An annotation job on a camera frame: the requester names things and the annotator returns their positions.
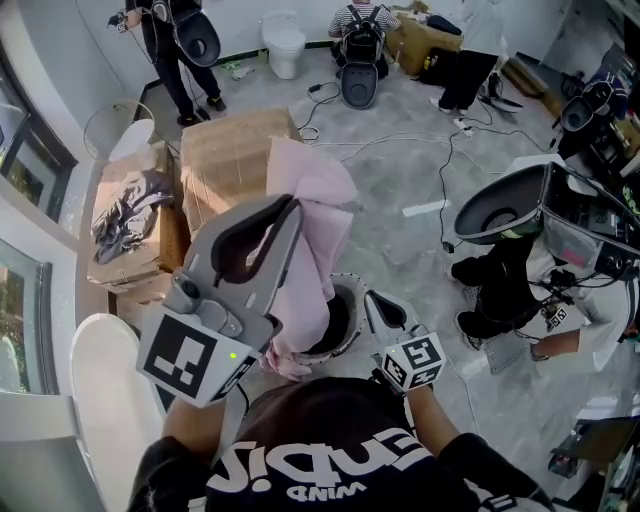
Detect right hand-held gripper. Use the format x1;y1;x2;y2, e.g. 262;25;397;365
364;291;447;394

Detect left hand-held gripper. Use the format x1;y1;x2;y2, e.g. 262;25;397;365
135;193;304;409

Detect round laundry basket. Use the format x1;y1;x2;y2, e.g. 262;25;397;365
294;272;365;366

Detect pink waffle-weave cloth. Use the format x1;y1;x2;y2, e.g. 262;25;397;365
259;135;364;384

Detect person's left forearm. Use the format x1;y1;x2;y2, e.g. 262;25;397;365
160;387;229;464

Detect person's right forearm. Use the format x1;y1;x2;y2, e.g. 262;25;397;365
402;384;466;459

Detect large taped cardboard box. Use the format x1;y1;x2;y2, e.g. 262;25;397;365
178;107;304;241

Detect white tape strip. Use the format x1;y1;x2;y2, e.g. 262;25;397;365
402;199;449;217

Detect grey crumpled clothes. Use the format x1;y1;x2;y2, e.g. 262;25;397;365
89;168;176;266

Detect person's black printed shirt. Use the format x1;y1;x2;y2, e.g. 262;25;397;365
127;377;556;512

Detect small cardboard box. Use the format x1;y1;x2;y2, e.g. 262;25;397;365
85;142;192;331

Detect white oval lid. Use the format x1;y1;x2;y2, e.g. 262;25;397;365
107;118;157;164

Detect white oval bathtub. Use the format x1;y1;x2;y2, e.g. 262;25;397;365
68;312;171;512

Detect white floor toilet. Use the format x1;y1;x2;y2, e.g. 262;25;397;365
258;10;307;81

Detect glass window with garden view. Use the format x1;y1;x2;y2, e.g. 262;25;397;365
0;239;54;396

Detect black framed window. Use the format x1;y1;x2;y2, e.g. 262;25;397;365
0;44;79;221

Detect open cardboard box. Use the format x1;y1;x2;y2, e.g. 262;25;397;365
384;4;466;76

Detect round wire fan guard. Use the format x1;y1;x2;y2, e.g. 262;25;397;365
83;98;156;161

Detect person's white backpack strap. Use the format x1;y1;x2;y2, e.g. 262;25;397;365
472;482;519;512

